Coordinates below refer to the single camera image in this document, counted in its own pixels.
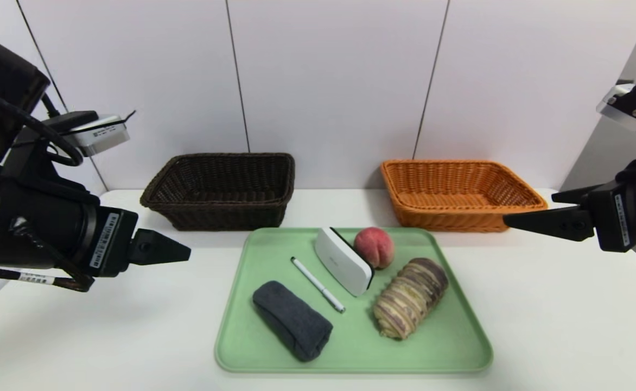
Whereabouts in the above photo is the light green plastic tray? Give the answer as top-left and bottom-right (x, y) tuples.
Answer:
(214, 227), (493, 374)

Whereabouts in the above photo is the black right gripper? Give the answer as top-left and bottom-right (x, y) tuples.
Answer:
(502, 154), (636, 253)

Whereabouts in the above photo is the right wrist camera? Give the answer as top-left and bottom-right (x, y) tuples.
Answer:
(596, 81), (636, 136)

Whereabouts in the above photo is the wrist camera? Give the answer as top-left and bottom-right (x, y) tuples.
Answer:
(52, 111), (131, 158)
(596, 81), (636, 136)

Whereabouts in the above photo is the white pen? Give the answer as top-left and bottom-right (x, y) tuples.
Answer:
(291, 257), (346, 313)

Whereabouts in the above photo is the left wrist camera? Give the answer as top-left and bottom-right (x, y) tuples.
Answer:
(52, 111), (131, 158)

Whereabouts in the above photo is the orange wicker basket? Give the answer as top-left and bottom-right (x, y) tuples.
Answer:
(380, 160), (548, 233)

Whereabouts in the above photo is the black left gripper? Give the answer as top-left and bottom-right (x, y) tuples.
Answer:
(35, 197), (192, 278)

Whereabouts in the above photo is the white whiteboard eraser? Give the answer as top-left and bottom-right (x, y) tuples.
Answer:
(315, 227), (375, 297)

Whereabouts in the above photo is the dark brown wicker basket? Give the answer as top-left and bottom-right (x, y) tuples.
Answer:
(139, 153), (296, 232)

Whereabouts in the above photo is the black left camera cable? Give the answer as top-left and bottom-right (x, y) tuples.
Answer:
(0, 81), (85, 168)

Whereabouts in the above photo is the black cable with white tag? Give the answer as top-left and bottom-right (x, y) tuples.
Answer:
(0, 263), (95, 294)

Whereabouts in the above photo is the striped purple bread roll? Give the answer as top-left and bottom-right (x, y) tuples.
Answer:
(373, 257), (449, 340)

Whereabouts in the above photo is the dark grey fabric pouch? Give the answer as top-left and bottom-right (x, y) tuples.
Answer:
(252, 280), (333, 362)

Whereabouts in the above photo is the pink peach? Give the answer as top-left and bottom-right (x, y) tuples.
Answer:
(354, 227), (395, 270)

